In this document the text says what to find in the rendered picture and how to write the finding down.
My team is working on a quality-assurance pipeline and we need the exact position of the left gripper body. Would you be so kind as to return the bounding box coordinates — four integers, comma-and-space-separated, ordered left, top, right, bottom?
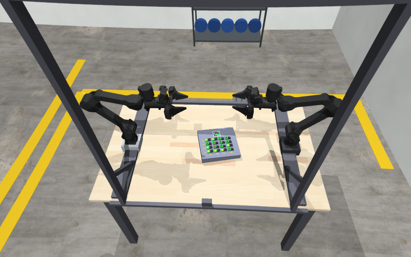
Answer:
155, 86, 175, 120

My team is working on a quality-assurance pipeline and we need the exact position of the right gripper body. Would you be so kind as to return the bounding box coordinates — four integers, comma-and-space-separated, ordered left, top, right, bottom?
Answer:
246, 85, 265, 119

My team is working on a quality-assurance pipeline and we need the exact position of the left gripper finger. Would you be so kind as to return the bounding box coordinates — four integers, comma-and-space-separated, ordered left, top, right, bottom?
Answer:
174, 89, 188, 100
171, 105, 187, 117

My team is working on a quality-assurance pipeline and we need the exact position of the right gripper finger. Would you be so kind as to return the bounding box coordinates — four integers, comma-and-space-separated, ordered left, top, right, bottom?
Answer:
232, 104, 247, 116
232, 88, 247, 99

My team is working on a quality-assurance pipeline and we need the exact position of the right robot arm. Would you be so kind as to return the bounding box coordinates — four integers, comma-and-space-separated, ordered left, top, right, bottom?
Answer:
251, 83, 342, 148

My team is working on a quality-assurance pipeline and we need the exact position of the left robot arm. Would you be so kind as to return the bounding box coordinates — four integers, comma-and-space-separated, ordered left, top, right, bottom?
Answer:
80, 83, 168, 145

